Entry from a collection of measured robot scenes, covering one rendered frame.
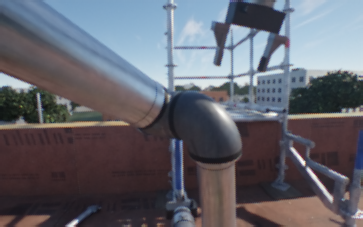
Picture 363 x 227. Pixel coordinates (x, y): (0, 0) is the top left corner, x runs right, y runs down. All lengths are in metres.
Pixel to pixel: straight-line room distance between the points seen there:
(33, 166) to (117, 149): 0.86
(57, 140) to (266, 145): 2.09
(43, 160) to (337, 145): 3.13
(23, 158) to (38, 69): 2.05
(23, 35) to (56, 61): 0.04
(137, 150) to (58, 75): 1.58
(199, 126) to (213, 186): 0.14
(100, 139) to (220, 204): 1.57
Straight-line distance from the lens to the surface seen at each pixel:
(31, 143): 2.21
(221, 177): 0.39
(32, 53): 0.27
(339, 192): 1.61
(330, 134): 2.51
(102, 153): 1.91
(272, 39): 0.53
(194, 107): 0.35
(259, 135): 2.00
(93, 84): 0.29
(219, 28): 0.46
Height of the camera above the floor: 1.00
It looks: 7 degrees down
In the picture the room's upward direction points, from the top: 1 degrees counter-clockwise
